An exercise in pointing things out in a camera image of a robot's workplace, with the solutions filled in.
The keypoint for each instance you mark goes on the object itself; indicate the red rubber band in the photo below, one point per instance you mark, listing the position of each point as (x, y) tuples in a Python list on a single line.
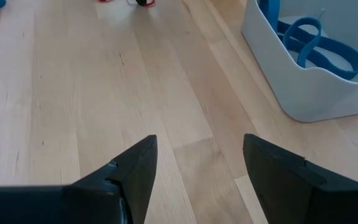
[(149, 4)]

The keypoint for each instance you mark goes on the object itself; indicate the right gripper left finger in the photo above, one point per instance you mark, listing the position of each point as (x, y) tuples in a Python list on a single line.
[(104, 199)]

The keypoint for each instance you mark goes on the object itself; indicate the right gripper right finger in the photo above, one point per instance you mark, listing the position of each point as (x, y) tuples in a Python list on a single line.
[(291, 193)]

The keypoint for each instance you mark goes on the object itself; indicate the blue bands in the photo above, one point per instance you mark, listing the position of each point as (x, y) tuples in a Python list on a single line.
[(348, 54)]

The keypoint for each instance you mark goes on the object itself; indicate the white plastic basket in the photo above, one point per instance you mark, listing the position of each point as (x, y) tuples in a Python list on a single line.
[(291, 93)]

